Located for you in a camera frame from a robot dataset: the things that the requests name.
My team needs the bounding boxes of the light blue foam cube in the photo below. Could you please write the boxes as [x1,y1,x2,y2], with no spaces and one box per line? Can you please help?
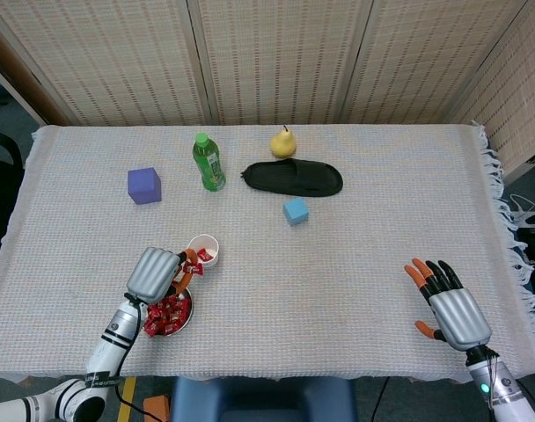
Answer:
[282,196,311,228]

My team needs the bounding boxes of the round silver metal plate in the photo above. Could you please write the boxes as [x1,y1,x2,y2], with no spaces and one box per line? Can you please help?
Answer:
[143,285,194,338]

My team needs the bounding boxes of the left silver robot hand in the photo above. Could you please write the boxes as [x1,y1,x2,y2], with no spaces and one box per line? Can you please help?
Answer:
[124,246,202,306]

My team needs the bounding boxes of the white woven tablecloth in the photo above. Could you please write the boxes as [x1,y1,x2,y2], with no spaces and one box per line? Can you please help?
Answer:
[0,121,535,384]

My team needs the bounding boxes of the black slipper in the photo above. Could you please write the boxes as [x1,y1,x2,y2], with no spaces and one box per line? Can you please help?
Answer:
[239,159,344,198]

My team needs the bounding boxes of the orange block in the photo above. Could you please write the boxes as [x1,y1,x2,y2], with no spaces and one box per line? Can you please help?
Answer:
[143,394,171,421]

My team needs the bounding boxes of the red candy packets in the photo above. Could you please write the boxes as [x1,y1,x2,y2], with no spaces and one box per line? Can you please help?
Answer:
[143,293,189,338]

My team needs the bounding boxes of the white paper cup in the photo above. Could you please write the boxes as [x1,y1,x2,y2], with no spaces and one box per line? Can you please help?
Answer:
[187,234,220,269]

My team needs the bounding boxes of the beige woven screen panel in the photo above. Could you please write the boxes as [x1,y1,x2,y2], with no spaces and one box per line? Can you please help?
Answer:
[447,0,535,177]
[0,0,207,127]
[192,0,370,127]
[341,0,531,127]

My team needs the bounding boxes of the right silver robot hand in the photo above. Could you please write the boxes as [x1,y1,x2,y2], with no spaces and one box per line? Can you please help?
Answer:
[403,258,493,352]

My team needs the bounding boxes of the purple foam cube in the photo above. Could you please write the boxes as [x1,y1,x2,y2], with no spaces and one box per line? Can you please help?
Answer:
[127,167,163,206]

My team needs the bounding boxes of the yellow pear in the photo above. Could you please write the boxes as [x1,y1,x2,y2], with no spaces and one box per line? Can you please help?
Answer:
[269,125,297,159]

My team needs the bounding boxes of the green plastic drink bottle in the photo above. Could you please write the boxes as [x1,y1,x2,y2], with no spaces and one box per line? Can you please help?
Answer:
[192,133,227,193]

